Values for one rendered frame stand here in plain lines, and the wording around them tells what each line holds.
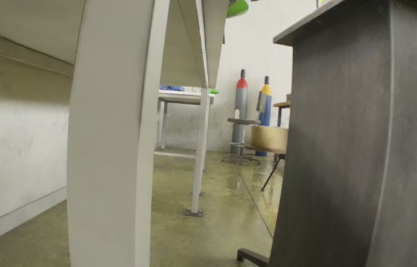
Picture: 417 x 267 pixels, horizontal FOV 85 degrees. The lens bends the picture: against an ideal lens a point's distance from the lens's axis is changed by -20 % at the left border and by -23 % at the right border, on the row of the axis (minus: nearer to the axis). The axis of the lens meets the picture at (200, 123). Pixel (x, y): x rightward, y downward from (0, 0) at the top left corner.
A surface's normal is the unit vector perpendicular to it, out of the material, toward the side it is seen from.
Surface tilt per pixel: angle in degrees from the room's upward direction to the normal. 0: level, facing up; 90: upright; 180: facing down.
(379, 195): 90
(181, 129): 90
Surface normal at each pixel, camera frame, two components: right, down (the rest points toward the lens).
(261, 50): -0.04, 0.02
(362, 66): -0.99, -0.08
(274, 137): -0.43, -0.02
